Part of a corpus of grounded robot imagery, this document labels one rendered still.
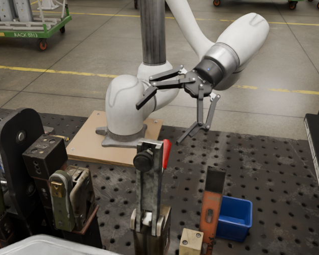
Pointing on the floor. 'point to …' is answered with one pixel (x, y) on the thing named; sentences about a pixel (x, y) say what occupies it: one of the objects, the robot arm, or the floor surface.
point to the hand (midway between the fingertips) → (159, 122)
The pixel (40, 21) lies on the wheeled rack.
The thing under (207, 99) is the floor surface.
